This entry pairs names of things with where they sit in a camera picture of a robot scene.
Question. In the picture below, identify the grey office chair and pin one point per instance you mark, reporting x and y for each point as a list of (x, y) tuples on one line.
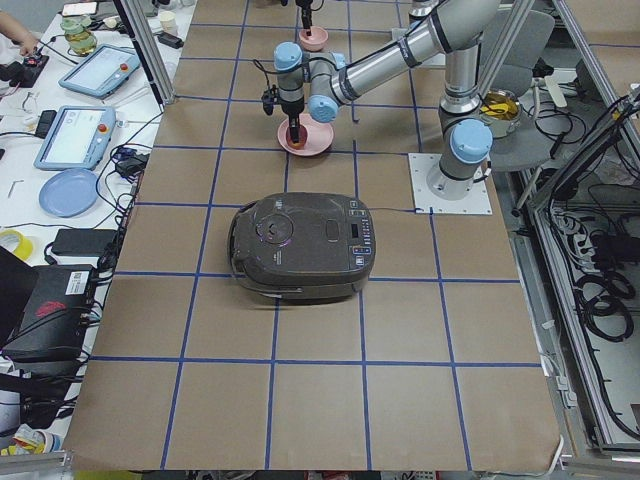
[(512, 43)]

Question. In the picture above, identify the green glass jar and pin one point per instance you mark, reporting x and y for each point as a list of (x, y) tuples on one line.
[(78, 35)]

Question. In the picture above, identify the pink bowl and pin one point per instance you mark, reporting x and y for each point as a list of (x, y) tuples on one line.
[(314, 39)]

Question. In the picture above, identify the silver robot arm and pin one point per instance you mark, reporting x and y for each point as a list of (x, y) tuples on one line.
[(320, 83)]

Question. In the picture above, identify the blue teach pendant near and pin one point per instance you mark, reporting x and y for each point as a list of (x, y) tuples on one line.
[(78, 138)]

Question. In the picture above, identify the dark grey rice cooker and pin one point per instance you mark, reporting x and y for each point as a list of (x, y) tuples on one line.
[(302, 246)]

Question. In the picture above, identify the aluminium frame post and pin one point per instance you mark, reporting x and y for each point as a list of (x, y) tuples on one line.
[(140, 33)]

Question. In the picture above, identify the metal bowl yellow contents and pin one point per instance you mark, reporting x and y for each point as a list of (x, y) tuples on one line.
[(501, 112)]

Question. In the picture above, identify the blue teach pendant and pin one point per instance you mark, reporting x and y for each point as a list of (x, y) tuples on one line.
[(102, 72), (78, 138)]

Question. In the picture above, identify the black power adapter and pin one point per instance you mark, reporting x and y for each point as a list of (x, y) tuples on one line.
[(82, 242)]

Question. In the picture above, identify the black computer box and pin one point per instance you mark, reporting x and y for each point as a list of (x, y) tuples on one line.
[(45, 311)]

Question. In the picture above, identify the yellow tape roll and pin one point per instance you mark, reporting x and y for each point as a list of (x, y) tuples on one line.
[(16, 243)]

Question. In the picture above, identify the person hand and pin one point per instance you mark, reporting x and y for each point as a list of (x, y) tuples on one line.
[(25, 39)]

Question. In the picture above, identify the pink plate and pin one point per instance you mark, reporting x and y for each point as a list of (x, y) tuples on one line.
[(319, 137)]

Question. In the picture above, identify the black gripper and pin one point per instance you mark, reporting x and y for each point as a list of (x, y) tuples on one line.
[(291, 107)]

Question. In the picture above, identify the blue teach pendant far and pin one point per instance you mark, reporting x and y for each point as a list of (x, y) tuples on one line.
[(102, 72)]

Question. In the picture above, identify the blue plate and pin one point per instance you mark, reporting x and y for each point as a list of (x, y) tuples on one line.
[(69, 193)]

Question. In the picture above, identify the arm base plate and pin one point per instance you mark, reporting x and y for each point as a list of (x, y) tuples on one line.
[(435, 193)]

